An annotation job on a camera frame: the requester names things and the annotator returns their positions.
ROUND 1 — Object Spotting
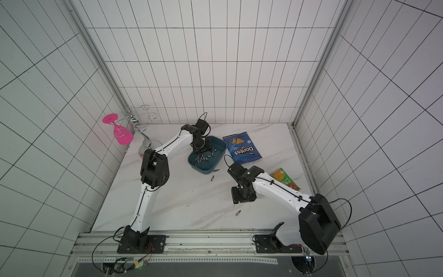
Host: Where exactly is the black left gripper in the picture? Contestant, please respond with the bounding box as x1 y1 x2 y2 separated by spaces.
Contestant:
193 136 213 155

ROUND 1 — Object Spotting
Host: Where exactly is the teal plastic storage box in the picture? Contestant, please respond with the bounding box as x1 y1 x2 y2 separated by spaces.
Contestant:
188 136 227 175

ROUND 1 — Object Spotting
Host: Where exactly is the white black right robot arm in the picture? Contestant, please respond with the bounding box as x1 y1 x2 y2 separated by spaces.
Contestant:
227 162 342 255

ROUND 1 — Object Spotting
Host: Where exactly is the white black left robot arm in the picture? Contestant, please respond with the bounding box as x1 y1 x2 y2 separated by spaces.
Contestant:
119 118 212 253

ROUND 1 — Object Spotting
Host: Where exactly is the green orange snack bag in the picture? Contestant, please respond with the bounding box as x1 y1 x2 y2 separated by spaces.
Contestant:
271 168 300 191

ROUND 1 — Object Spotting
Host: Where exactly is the blue Doritos chip bag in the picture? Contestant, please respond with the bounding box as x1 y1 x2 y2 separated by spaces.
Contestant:
223 132 262 164

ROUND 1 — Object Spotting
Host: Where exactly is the chrome lamp with pink shades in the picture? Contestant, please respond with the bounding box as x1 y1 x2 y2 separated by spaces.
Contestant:
102 105 158 159

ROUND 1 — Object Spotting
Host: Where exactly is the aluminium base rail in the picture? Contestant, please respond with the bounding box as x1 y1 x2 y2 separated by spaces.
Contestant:
72 228 350 265

